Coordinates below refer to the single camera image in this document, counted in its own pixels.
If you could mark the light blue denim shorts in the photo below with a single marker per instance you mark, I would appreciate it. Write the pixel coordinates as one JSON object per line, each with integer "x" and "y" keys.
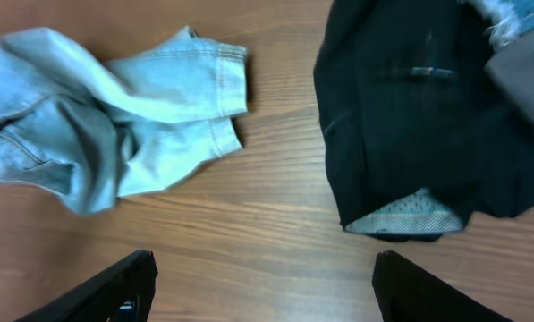
{"x": 92, "y": 132}

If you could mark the grey cloth garment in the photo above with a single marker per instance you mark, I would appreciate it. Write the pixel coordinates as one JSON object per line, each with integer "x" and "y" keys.
{"x": 512, "y": 70}

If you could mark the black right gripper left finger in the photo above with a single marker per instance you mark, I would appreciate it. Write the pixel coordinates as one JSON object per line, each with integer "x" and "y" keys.
{"x": 122, "y": 292}

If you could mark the blue frayed denim jeans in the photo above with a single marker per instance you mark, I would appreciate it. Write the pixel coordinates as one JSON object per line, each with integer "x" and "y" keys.
{"x": 509, "y": 19}

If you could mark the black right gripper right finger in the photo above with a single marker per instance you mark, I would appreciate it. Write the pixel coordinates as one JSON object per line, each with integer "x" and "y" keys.
{"x": 406, "y": 292}

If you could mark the black garment with patterned lining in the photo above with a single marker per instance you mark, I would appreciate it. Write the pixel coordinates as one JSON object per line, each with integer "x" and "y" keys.
{"x": 417, "y": 135}

